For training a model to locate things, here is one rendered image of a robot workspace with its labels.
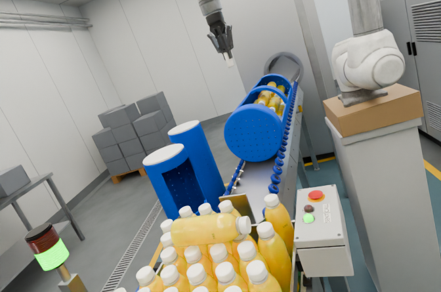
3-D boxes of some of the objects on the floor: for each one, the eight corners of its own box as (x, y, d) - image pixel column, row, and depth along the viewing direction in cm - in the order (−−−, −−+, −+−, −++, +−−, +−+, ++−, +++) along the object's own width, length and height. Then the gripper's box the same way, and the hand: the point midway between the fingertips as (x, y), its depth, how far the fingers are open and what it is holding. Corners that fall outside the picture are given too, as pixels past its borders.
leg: (319, 168, 303) (304, 114, 288) (319, 170, 298) (304, 116, 282) (314, 168, 305) (298, 115, 290) (314, 171, 300) (298, 117, 285)
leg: (323, 229, 215) (302, 157, 200) (323, 235, 210) (301, 161, 195) (315, 230, 218) (293, 159, 202) (315, 235, 213) (293, 163, 197)
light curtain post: (352, 192, 245) (300, -8, 203) (353, 196, 240) (300, -9, 198) (344, 193, 248) (292, -5, 205) (345, 197, 242) (292, -5, 200)
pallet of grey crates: (187, 148, 542) (163, 90, 512) (175, 166, 467) (146, 100, 437) (133, 164, 569) (107, 109, 540) (113, 184, 494) (83, 122, 464)
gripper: (230, 6, 119) (247, 61, 125) (207, 18, 127) (224, 68, 133) (220, 8, 114) (239, 65, 120) (197, 20, 122) (216, 72, 128)
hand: (228, 59), depth 126 cm, fingers closed
